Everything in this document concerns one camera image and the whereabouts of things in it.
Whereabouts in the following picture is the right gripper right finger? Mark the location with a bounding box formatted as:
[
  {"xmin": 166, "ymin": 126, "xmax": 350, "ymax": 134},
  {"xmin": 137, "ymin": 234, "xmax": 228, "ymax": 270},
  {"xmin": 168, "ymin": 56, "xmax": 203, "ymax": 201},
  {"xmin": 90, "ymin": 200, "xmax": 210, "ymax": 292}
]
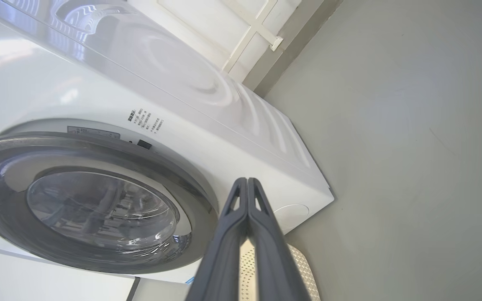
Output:
[{"xmin": 248, "ymin": 178, "xmax": 310, "ymax": 301}]

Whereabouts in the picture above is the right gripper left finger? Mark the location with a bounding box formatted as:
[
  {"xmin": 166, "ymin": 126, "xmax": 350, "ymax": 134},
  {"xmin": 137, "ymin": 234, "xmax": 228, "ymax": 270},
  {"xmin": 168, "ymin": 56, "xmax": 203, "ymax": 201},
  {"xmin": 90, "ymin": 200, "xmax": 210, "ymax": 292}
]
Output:
[{"xmin": 186, "ymin": 178, "xmax": 249, "ymax": 301}]

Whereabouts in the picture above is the dark round washer door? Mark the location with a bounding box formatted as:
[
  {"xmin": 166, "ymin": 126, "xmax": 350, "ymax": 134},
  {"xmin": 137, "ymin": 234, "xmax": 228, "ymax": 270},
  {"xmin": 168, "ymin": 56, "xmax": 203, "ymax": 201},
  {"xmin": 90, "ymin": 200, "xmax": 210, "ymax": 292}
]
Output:
[{"xmin": 0, "ymin": 132, "xmax": 219, "ymax": 275}]

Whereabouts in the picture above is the white front-load washing machine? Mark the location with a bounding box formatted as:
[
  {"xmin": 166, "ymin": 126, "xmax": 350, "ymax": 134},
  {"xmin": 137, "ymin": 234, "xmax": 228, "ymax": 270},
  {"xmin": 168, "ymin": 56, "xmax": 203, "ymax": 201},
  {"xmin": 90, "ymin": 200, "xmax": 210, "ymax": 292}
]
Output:
[{"xmin": 0, "ymin": 0, "xmax": 334, "ymax": 301}]

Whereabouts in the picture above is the cream perforated laundry basket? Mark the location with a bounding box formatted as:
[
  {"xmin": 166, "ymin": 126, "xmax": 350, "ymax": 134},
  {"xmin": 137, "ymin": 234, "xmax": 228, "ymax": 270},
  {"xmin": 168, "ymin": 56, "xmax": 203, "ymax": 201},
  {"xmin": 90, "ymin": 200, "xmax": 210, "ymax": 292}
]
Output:
[{"xmin": 240, "ymin": 238, "xmax": 321, "ymax": 301}]

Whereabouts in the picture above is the round white filter cover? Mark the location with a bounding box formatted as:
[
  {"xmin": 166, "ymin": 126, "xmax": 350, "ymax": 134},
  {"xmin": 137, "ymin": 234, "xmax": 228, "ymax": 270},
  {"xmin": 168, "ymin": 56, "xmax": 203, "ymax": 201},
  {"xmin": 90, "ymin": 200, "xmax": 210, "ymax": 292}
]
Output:
[{"xmin": 274, "ymin": 204, "xmax": 310, "ymax": 235}]

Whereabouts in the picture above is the printed text label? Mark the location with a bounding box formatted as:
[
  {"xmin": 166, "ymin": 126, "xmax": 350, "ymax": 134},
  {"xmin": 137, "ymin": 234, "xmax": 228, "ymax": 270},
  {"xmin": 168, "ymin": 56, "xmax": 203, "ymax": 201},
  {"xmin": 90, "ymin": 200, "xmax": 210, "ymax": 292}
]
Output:
[{"xmin": 127, "ymin": 108, "xmax": 165, "ymax": 135}]

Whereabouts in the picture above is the grey warning sticker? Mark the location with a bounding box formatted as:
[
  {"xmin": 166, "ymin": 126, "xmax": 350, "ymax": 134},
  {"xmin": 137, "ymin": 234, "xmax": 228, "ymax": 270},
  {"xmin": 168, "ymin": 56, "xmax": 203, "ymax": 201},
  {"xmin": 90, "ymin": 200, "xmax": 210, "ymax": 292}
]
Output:
[{"xmin": 67, "ymin": 126, "xmax": 121, "ymax": 140}]

